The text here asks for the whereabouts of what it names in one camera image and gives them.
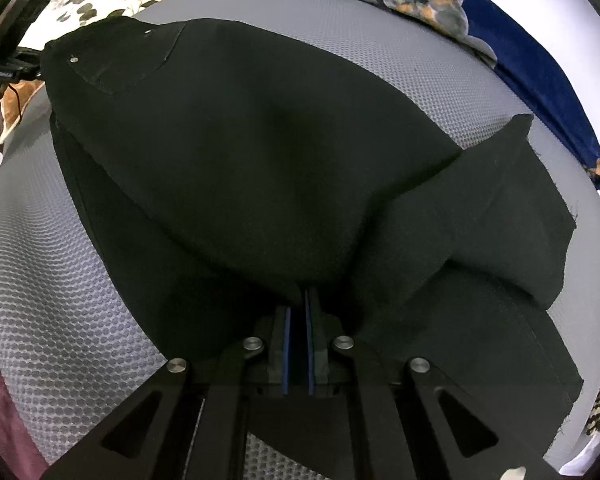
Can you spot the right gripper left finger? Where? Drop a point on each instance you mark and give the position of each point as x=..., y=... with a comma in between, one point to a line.
x=183, y=423

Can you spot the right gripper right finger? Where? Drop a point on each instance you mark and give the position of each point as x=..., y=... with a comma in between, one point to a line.
x=410, y=420

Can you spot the black denim pants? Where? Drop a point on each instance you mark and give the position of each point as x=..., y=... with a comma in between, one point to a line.
x=224, y=173

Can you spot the grey mesh mattress cover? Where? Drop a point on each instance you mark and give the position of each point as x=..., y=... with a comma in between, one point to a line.
x=70, y=350

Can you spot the blue floral blanket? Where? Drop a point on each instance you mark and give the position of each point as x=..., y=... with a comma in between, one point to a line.
x=519, y=60

